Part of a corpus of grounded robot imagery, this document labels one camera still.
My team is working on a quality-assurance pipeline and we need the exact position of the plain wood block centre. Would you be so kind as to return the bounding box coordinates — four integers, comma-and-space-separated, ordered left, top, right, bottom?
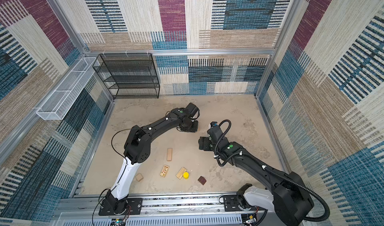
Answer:
167, 148, 173, 162

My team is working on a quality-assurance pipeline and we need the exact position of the dark brown square block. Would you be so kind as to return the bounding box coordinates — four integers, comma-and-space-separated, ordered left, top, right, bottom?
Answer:
198, 176, 207, 185

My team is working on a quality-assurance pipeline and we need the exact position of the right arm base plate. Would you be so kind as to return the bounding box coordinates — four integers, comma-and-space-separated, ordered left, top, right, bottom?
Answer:
219, 195, 265, 212

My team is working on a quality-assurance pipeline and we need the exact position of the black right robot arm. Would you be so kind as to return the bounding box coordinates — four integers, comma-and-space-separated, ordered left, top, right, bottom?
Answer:
199, 120, 314, 226

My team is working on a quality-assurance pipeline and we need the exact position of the white wire mesh basket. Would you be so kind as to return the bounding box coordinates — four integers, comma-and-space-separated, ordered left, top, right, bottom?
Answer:
37, 57, 96, 121

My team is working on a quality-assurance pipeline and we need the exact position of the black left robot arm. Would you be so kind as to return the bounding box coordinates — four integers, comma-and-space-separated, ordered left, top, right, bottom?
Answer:
102, 103, 200, 215

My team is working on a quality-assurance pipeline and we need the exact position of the light wood block near cylinder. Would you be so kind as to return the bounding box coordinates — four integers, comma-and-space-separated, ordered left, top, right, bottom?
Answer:
176, 167, 187, 180

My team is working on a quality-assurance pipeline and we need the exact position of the black wire shelf rack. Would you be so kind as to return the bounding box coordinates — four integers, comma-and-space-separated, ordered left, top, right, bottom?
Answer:
93, 53, 160, 99

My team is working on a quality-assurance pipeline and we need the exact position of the small square wood block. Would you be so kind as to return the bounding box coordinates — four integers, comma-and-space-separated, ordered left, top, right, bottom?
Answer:
135, 173, 144, 182

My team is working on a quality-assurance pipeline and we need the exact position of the black corrugated cable conduit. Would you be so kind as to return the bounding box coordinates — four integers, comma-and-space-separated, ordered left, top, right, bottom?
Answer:
213, 119, 331, 223

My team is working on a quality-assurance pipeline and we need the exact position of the aluminium front rail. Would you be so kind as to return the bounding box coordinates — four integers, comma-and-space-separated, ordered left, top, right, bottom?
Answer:
50, 192, 283, 226

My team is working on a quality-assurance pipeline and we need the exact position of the patterned wood block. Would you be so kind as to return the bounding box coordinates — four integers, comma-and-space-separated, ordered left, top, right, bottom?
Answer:
160, 165, 170, 178

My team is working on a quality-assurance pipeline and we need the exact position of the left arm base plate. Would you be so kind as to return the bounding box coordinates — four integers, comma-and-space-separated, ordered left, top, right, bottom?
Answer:
98, 198, 143, 216

